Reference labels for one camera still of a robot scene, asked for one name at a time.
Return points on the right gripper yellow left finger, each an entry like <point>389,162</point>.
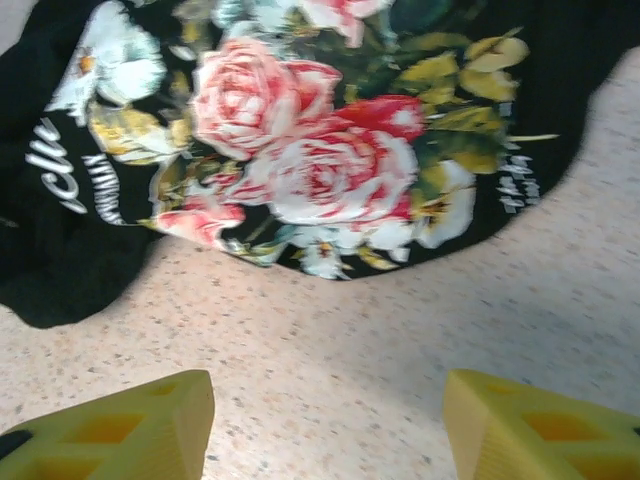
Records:
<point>125,440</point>

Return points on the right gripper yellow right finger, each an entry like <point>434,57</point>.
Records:
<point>525,440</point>

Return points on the black floral print t-shirt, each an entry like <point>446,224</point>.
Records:
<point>300,150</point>

